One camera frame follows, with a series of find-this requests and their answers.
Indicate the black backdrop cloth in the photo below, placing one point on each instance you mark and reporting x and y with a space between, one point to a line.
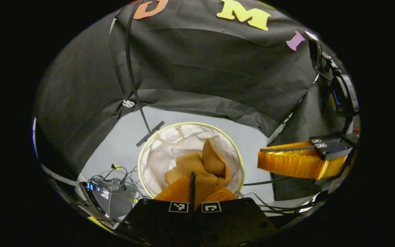
201 61

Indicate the white laundry hamper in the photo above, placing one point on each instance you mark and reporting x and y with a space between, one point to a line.
163 154

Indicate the grey electronics box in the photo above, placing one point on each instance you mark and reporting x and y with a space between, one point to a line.
115 202

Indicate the brown jacket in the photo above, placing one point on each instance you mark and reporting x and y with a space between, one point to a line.
214 161

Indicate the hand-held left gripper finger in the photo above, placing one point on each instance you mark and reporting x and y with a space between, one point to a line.
194 197
190 195

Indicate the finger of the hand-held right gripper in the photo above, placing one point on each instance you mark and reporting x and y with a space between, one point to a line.
286 145
293 164

